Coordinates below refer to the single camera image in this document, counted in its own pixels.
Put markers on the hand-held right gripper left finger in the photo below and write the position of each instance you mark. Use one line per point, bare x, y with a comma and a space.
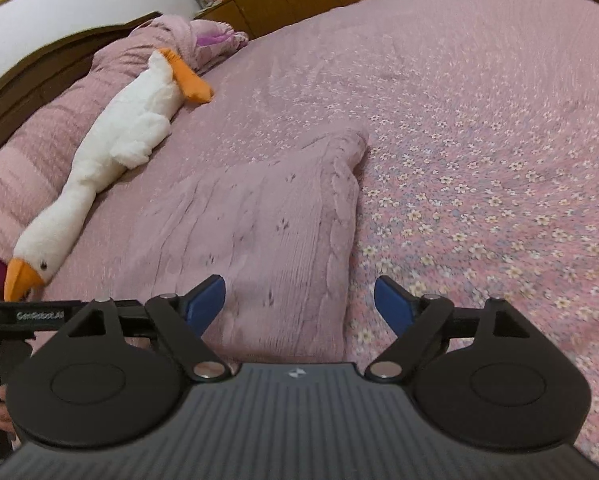
204, 302

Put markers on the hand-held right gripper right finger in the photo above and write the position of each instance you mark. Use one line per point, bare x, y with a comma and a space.
394, 305

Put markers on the pink knit cardigan pearl buttons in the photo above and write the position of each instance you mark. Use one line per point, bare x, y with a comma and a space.
259, 230

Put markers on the pink floral bedspread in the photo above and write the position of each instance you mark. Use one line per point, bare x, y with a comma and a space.
479, 135

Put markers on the folded pink blanket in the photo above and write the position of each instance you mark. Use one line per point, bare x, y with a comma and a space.
44, 130

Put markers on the white plush goose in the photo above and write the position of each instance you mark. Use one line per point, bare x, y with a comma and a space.
124, 125

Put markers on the brown wooden headboard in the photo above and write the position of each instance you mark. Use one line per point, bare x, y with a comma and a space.
29, 75

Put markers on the purple floral pillow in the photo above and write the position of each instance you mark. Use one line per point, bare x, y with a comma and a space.
219, 37

